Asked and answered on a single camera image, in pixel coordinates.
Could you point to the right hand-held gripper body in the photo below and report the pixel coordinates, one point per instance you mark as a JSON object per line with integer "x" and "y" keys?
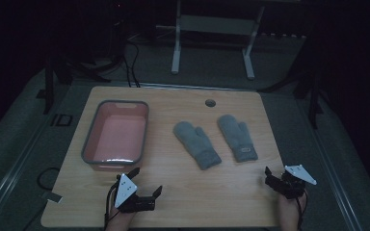
{"x": 294, "y": 183}

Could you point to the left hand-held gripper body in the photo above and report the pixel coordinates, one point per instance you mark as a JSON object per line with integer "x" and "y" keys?
{"x": 125, "y": 190}

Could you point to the pink basin with grey rim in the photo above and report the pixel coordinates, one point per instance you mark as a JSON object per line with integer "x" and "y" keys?
{"x": 117, "y": 134}

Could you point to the grey mitten with label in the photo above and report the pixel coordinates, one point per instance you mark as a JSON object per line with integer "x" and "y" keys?
{"x": 237, "y": 136}

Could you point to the plain grey mitten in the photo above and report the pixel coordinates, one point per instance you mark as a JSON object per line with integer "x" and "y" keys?
{"x": 196, "y": 144}

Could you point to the person's right hand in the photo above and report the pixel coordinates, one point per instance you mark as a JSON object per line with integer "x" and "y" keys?
{"x": 288, "y": 210}

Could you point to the person's left hand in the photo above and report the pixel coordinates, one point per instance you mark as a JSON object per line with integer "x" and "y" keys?
{"x": 119, "y": 220}

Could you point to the black metal stand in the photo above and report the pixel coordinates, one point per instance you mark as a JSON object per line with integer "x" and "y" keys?
{"x": 49, "y": 86}
{"x": 313, "y": 96}

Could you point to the grey table grommet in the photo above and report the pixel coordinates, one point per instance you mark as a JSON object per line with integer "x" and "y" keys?
{"x": 210, "y": 103}

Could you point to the white metal table frame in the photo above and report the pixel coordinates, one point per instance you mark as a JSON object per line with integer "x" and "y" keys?
{"x": 215, "y": 25}

